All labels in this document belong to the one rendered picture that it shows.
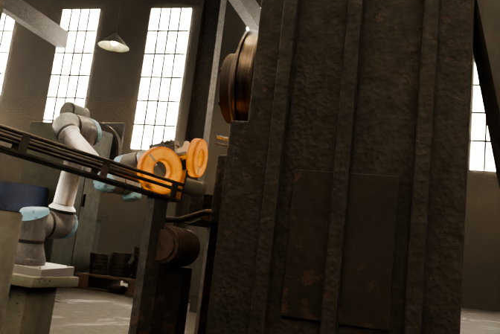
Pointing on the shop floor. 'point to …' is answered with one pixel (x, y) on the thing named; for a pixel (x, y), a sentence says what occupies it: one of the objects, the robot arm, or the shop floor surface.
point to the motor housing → (173, 279)
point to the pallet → (110, 271)
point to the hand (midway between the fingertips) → (197, 152)
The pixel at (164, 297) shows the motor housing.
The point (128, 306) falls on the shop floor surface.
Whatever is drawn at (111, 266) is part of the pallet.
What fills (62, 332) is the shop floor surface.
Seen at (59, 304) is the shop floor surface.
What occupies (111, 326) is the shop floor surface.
